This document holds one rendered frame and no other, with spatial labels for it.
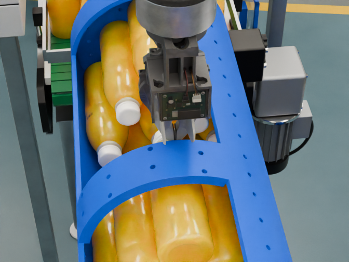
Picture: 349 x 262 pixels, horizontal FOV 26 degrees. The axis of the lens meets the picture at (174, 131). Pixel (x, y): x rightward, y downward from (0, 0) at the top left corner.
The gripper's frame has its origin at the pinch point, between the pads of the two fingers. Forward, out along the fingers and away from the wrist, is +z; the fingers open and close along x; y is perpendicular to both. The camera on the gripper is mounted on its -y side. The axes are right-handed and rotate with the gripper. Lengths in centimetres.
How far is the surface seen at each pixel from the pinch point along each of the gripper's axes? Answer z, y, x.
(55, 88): 34, -50, -19
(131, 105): 10.1, -16.6, -4.8
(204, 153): 0.3, 4.4, 3.5
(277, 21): 44, -80, 36
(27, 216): 123, -90, -37
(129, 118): 12.2, -16.0, -5.3
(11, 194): 123, -100, -43
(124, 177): 1.8, 5.9, -7.2
